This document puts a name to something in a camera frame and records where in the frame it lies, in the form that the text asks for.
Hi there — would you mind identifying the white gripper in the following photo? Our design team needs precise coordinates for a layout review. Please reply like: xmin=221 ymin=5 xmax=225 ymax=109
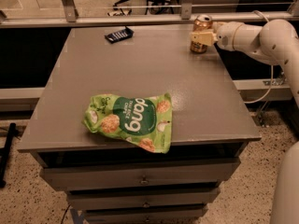
xmin=190 ymin=21 xmax=244 ymax=51

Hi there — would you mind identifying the orange soda can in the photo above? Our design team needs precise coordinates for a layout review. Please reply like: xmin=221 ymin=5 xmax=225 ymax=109
xmin=190 ymin=14 xmax=213 ymax=53

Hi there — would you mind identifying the green rice chip bag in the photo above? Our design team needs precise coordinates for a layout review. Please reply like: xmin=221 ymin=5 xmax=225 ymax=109
xmin=83 ymin=93 xmax=172 ymax=154

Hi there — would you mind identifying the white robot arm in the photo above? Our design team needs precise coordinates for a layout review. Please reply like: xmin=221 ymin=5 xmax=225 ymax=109
xmin=191 ymin=20 xmax=299 ymax=224

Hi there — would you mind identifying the dark blue snack packet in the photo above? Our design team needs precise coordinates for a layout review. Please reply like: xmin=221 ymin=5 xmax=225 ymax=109
xmin=105 ymin=27 xmax=134 ymax=44

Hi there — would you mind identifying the grey drawer cabinet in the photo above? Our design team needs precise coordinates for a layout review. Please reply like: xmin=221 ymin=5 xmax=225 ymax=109
xmin=20 ymin=25 xmax=259 ymax=224

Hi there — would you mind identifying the black stand leg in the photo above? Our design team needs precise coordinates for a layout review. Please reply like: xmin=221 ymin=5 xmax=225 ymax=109
xmin=0 ymin=123 xmax=17 ymax=189

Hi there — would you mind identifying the white cable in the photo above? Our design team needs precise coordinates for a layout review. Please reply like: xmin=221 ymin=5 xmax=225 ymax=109
xmin=243 ymin=10 xmax=277 ymax=105

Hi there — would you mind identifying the metal railing frame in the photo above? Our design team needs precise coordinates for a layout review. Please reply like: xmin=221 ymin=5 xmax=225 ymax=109
xmin=0 ymin=0 xmax=298 ymax=28

